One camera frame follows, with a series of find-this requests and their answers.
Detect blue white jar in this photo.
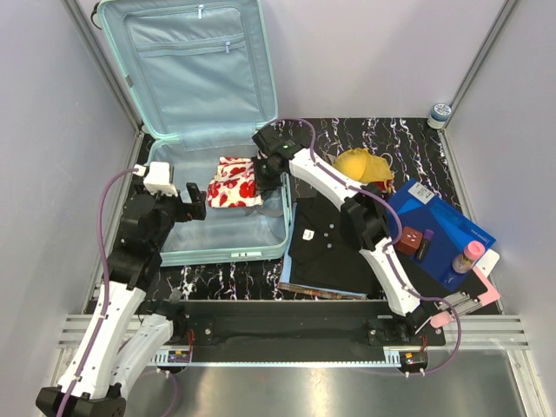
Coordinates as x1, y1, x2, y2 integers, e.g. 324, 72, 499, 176
427, 103, 452, 129

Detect pink cap small bottle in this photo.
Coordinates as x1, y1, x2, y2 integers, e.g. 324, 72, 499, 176
452, 241, 486, 274

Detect red lace white bra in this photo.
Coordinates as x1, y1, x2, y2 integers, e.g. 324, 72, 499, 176
371, 179, 395, 195

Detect grey beige garment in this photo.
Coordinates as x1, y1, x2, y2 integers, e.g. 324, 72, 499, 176
323, 153, 338, 168

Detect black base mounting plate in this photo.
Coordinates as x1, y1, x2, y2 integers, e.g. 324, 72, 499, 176
171, 301, 446, 365

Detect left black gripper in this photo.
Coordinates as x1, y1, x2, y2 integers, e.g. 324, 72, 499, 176
136, 179, 206, 250

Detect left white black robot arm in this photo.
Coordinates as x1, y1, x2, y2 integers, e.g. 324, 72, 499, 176
36, 182, 206, 416

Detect red poppy floral garment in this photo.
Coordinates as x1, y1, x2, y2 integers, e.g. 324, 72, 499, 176
207, 157, 263, 209

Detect light blue shirt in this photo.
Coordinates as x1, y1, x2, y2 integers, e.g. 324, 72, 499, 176
276, 203, 369, 299

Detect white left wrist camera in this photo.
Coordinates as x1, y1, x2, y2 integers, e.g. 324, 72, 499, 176
133, 162, 178, 196

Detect brown red plaid shirt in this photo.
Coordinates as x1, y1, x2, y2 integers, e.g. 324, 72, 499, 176
277, 282, 367, 301

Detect yellow bra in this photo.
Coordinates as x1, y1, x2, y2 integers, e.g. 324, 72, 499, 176
333, 148, 394, 183

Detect mint green open suitcase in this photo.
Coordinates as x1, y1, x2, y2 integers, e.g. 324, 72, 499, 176
97, 1, 291, 266

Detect red brown travel adapter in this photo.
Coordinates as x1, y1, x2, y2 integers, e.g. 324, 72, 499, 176
394, 226, 423, 256

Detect black polo shirt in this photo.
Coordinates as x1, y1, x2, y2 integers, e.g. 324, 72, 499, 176
288, 195, 381, 298

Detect black purple small device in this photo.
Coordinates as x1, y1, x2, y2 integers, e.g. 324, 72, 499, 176
414, 229, 434, 261

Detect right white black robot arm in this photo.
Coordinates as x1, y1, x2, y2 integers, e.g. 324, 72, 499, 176
253, 138, 435, 345

